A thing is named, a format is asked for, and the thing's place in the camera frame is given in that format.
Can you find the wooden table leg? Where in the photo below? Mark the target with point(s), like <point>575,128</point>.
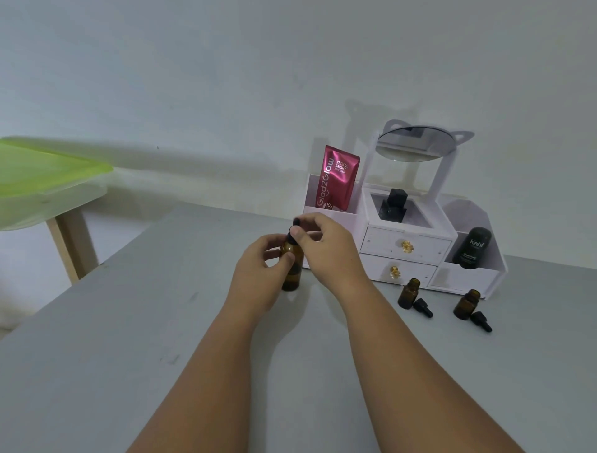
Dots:
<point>74,247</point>

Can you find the pink foil sachet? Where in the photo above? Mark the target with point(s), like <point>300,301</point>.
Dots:
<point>336,177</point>

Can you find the person's right forearm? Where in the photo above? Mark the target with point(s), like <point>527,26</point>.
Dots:
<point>419,373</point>

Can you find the person's left hand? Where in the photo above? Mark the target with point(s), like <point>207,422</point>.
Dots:
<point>254,280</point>

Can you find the black roll-on deodorant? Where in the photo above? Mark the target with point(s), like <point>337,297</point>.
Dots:
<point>471,249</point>

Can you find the tall amber glass bottle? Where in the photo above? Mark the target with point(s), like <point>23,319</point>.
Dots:
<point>294,275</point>

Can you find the person's right thumb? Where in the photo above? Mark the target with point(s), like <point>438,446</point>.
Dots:
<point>308,235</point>

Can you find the black dropper cap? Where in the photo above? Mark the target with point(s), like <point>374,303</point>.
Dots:
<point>481,322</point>
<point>423,308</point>
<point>294,233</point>

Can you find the small amber glass bottle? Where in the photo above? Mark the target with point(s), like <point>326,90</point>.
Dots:
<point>466,305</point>
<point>408,294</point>

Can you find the round tilting mirror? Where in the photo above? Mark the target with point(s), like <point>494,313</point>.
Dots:
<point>415,144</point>

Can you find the person's left thumb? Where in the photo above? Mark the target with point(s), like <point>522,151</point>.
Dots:
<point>281,263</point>

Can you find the black square perfume bottle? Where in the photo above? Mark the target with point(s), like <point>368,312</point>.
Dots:
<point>394,205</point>

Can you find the green lidded plastic container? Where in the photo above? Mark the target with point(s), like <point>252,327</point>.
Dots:
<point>42,182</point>

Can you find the white drawer with gold knob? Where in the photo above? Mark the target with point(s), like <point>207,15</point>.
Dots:
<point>382,242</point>
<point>415,274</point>

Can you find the person's right hand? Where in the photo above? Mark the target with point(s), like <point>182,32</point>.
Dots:
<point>333,254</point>

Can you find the white cosmetic organizer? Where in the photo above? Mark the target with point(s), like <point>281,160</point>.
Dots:
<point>447,280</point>

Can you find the person's left forearm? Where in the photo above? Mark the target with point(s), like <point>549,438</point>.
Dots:
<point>200,387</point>

